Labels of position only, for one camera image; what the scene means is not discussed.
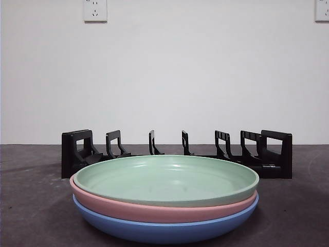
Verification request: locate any green round plate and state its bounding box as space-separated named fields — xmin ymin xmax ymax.
xmin=74 ymin=154 xmax=260 ymax=208

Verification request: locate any black plate rack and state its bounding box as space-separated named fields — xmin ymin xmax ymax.
xmin=61 ymin=129 xmax=293 ymax=180

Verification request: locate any blue round plate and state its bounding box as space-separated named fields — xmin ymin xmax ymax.
xmin=72 ymin=194 xmax=260 ymax=244

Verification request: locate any pink round plate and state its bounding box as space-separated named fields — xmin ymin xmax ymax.
xmin=69 ymin=177 xmax=259 ymax=224

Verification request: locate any white wall socket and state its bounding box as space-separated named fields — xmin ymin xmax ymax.
xmin=315 ymin=0 xmax=329 ymax=22
xmin=83 ymin=0 xmax=108 ymax=23

